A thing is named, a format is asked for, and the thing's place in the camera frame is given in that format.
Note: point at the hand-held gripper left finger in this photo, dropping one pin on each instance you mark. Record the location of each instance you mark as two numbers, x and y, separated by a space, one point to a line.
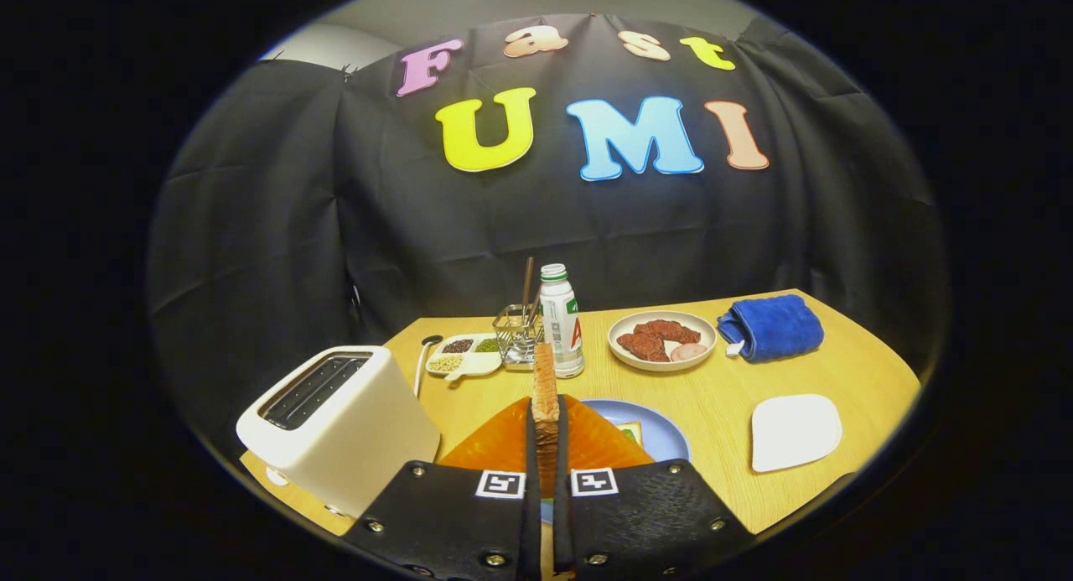
531 522

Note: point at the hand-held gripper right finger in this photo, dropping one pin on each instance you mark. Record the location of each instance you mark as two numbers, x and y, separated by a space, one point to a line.
561 522

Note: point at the green lettuce leaf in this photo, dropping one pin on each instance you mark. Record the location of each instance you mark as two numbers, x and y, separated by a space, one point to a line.
627 434

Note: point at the toasted bread slice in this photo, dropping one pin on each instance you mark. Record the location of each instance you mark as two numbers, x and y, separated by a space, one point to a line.
546 396

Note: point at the white bread slice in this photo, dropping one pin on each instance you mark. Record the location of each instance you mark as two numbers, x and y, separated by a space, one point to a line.
640 430

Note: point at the blue plate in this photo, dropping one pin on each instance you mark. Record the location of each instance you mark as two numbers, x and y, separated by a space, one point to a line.
666 434

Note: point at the white divided bean dish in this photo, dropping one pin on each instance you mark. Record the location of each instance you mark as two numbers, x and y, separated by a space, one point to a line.
478 363

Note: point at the white toaster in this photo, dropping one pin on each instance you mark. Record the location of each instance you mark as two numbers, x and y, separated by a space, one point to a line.
352 447

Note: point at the brown meat patty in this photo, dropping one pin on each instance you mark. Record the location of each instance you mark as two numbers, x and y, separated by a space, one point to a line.
644 346
671 329

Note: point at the white bottle green cap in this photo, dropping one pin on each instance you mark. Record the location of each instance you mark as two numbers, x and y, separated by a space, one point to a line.
562 321

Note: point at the pink ham slice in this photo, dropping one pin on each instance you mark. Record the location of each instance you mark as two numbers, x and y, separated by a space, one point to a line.
689 352

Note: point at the brown chopstick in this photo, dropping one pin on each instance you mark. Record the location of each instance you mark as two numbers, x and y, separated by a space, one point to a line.
528 283
535 308

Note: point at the beige oval plate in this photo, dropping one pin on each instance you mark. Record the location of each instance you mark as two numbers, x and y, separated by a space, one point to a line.
707 330

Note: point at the white square plate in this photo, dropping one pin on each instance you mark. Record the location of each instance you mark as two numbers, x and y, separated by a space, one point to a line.
796 434

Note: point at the folded blue towel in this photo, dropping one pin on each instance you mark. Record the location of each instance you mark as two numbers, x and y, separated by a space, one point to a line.
775 325

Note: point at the black backdrop cloth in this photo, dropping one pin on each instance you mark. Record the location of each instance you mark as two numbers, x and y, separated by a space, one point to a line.
293 229

